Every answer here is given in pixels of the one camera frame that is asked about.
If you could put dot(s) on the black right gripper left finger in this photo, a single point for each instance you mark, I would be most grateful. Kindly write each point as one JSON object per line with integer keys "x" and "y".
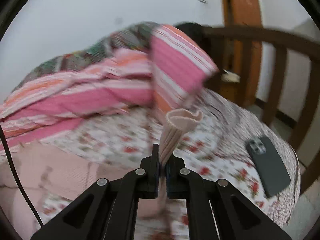
{"x": 107, "y": 209}

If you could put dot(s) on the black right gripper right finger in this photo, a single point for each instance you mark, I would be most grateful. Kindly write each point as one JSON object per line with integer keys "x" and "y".
{"x": 216, "y": 209}

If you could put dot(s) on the light pink knit sweater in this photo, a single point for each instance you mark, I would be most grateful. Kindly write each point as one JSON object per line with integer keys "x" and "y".
{"x": 56, "y": 171}

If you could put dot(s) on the dark smartphone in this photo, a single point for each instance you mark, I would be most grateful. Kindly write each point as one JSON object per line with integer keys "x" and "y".
{"x": 269, "y": 165}

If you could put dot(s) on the floral bed sheet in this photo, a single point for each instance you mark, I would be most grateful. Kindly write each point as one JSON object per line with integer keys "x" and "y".
{"x": 215, "y": 149}

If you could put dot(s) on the pink striped quilt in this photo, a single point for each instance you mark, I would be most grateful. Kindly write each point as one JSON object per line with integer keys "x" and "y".
{"x": 166, "y": 77}

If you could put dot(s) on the dark patterned blanket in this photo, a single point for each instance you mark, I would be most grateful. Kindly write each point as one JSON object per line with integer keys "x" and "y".
{"x": 135, "y": 37}

